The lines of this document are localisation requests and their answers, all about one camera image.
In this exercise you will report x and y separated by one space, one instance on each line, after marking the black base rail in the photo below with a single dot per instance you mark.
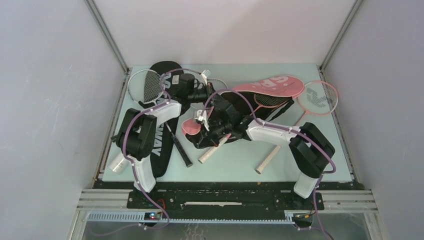
238 202

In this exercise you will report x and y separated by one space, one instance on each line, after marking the black racket bag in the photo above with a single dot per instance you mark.
164 144

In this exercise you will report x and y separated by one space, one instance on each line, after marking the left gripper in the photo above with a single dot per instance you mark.
209 90

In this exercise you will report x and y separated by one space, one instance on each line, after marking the white racket under pink bag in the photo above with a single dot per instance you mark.
217 84

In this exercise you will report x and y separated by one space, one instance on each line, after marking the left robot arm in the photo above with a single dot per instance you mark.
137 133

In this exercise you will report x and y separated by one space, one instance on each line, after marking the right aluminium frame post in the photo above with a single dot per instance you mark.
357 4

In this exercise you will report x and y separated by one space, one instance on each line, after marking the left aluminium frame post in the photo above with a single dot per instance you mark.
109 39

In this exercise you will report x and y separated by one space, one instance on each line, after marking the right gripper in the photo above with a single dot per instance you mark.
207 139

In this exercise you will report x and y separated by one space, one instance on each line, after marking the pink sport racket bag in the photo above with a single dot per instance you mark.
277 86

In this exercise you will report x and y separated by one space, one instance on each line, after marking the aluminium frame post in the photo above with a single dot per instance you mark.
357 4
109 39

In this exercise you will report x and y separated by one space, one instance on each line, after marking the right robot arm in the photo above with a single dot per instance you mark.
311 150

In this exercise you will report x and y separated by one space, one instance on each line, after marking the white shuttlecock tube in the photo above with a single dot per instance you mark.
118 164

